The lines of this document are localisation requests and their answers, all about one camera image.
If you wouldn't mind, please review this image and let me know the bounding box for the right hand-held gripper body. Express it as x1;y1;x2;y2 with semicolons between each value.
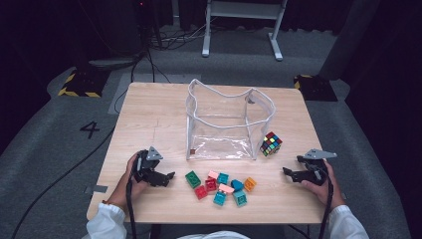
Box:
303;148;338;187

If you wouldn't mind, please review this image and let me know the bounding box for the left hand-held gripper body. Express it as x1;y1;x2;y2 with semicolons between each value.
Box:
132;145;164;184

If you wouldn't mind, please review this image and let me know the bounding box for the green toy brick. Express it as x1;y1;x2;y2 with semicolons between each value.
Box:
184;169;203;190

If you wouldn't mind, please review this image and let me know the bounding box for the colourful puzzle cube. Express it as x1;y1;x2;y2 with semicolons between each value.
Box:
259;130;284;157

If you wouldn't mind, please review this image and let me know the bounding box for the red toy brick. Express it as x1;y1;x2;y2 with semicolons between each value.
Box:
204;177;219;193
193;184;209;201

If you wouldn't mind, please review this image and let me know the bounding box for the orange toy brick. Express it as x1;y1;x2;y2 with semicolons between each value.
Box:
243;176;258;193

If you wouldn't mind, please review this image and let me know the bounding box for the dark blue toy brick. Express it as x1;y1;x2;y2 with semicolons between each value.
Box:
230;178;245;193

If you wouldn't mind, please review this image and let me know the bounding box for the clear plastic bag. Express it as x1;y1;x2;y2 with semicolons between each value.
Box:
185;78;278;162

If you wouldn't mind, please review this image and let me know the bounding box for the person's right hand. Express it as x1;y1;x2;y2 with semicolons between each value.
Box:
301;160;346;210

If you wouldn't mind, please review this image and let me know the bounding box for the person's left hand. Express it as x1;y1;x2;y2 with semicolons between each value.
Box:
106;152;150;210

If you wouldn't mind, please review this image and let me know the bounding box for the grey tape strip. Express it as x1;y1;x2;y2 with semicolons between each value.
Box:
84;184;109;195

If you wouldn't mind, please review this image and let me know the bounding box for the black yellow-striped floor base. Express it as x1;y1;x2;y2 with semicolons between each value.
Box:
293;74;339;103
57;67;111;100

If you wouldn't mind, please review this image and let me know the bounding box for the person's white shirt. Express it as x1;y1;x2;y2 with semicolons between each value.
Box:
176;230;251;239

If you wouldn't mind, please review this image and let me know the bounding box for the grey flat stand base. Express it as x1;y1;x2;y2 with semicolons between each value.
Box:
87;56;145;72

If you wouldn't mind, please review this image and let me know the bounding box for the grey pillar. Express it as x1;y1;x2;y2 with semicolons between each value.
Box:
317;0;381;82

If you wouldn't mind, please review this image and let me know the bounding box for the black equipment with red light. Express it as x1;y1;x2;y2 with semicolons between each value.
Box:
99;0;151;60

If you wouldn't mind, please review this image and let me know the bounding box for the white metal stand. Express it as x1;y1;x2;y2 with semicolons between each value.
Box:
201;0;289;62

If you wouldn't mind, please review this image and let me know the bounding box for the right hand-held gripper cable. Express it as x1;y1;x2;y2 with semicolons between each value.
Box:
317;168;334;239

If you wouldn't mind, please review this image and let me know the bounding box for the hand-held gripper cable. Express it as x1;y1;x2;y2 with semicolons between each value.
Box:
317;168;334;239
124;158;139;239

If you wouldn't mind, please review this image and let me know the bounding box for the left hand-held gripper cable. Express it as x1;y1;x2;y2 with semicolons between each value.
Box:
124;158;139;239

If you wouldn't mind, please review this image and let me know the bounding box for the long black floor cable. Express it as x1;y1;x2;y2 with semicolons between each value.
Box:
11;125;117;239

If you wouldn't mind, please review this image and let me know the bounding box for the black looped floor cable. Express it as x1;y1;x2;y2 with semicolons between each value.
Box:
112;49;172;116

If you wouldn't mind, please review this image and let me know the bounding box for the bundle of floor cables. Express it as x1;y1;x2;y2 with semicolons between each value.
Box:
148;18;221;52

